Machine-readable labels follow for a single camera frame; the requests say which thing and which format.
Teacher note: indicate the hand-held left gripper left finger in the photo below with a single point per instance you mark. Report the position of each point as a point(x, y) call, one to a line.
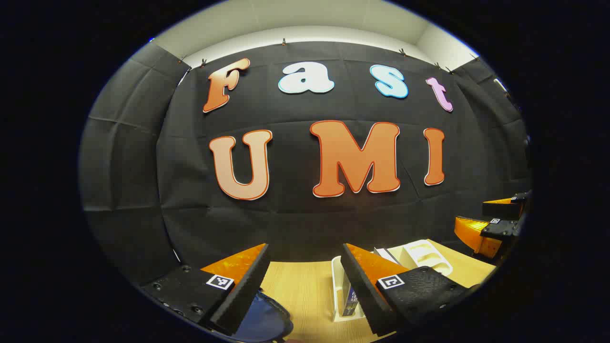
point(248, 290)

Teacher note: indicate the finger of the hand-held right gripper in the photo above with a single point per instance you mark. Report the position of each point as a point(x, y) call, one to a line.
point(503, 208)
point(479, 236)

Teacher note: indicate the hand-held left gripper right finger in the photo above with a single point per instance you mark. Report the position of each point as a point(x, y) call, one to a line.
point(364, 290)

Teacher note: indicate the blue book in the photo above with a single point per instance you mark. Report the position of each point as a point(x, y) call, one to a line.
point(350, 300)

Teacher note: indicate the blue schoolbag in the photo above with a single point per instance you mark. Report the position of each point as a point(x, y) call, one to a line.
point(262, 319)

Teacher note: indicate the white bookshelf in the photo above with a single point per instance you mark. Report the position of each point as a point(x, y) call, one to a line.
point(421, 255)

